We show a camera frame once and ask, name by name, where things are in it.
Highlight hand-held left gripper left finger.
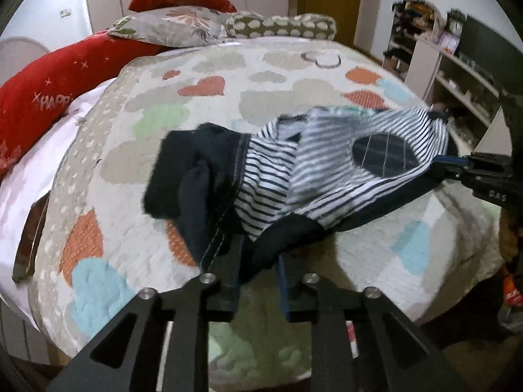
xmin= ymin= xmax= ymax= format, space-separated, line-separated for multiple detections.
xmin=46 ymin=235 xmax=245 ymax=392

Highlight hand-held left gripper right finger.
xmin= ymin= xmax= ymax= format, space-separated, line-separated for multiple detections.
xmin=278 ymin=255 xmax=477 ymax=392

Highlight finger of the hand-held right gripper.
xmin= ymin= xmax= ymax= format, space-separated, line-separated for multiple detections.
xmin=433 ymin=154 xmax=475 ymax=183

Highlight navy striped pants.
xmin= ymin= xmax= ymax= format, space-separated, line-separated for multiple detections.
xmin=142 ymin=105 xmax=450 ymax=284

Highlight heart patterned quilt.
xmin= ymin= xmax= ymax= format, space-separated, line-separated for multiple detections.
xmin=28 ymin=36 xmax=504 ymax=381

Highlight white shelf unit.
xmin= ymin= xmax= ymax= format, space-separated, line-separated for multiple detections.
xmin=383 ymin=0 xmax=523 ymax=152

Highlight dark monitor screen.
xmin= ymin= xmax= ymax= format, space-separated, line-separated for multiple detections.
xmin=458 ymin=11 xmax=523 ymax=99

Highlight wooden door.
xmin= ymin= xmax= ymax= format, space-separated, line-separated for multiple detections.
xmin=297 ymin=0 xmax=364 ymax=47

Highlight white bed sheet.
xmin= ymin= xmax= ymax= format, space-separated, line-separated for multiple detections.
xmin=0 ymin=77 xmax=123 ymax=301

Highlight olive dotted pillow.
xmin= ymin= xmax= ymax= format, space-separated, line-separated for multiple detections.
xmin=224 ymin=11 xmax=337 ymax=41

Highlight red blanket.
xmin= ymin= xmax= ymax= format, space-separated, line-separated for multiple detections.
xmin=0 ymin=0 xmax=238 ymax=180

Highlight floral pillow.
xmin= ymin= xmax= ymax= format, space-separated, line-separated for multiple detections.
xmin=107 ymin=7 xmax=233 ymax=45

